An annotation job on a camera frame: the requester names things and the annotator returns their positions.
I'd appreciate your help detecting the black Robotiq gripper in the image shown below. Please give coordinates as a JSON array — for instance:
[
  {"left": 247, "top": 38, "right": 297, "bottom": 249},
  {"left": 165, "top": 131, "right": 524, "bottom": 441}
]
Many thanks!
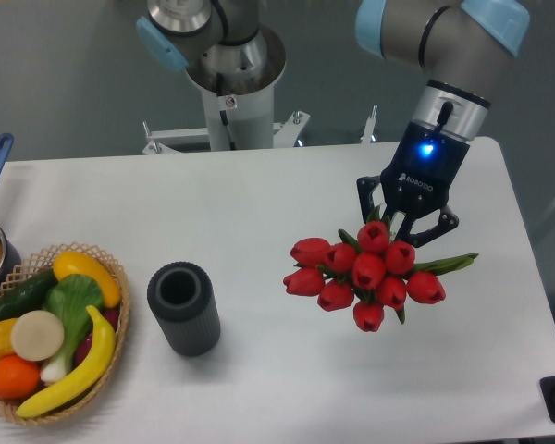
[{"left": 356, "top": 122, "right": 469, "bottom": 246}]

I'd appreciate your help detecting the red tulip bouquet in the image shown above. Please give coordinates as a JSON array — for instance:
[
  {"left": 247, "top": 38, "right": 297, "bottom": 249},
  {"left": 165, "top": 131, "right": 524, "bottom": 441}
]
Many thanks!
[{"left": 283, "top": 209, "right": 478, "bottom": 332}]

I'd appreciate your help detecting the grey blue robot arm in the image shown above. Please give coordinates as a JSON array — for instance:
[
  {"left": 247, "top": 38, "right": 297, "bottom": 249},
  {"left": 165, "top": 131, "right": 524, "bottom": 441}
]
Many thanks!
[{"left": 136, "top": 1, "right": 530, "bottom": 247}]

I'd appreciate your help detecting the dark grey ribbed vase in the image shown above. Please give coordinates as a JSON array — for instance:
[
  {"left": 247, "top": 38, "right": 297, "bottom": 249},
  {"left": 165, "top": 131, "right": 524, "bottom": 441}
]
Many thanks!
[{"left": 147, "top": 262, "right": 221, "bottom": 357}]

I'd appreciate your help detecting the dark red vegetable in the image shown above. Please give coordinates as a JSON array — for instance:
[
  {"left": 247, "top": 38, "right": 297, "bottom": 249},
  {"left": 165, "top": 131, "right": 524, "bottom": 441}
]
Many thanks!
[{"left": 74, "top": 308, "right": 119, "bottom": 367}]

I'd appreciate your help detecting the green bok choy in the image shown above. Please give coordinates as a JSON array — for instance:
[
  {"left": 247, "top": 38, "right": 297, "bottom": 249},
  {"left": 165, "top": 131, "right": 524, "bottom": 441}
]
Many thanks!
[{"left": 41, "top": 274, "right": 104, "bottom": 385}]

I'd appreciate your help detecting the yellow banana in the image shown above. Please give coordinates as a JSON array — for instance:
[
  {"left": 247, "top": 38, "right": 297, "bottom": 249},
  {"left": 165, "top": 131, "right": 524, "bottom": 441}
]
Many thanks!
[{"left": 15, "top": 305, "right": 116, "bottom": 419}]

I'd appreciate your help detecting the woven wicker basket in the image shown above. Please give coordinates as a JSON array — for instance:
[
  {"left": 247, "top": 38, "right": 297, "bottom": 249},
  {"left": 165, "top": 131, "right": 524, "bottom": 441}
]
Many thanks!
[{"left": 0, "top": 242, "right": 130, "bottom": 426}]

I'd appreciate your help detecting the green cucumber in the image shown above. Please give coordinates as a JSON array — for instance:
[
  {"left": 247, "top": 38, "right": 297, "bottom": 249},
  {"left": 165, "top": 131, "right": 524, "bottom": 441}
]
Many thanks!
[{"left": 0, "top": 268, "right": 57, "bottom": 321}]

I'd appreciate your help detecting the beige round slice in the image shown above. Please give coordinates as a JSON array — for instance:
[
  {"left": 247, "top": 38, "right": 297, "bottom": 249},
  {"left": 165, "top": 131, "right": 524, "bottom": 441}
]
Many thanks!
[{"left": 10, "top": 310, "right": 64, "bottom": 362}]

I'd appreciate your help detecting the orange fruit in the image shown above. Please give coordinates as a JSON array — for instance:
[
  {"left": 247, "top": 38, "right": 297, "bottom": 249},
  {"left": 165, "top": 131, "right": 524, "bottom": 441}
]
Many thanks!
[{"left": 0, "top": 354, "right": 40, "bottom": 400}]

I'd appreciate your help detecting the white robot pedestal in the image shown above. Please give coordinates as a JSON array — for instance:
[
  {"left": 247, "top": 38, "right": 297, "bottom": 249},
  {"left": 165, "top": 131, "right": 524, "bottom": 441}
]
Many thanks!
[{"left": 141, "top": 23, "right": 379, "bottom": 155}]

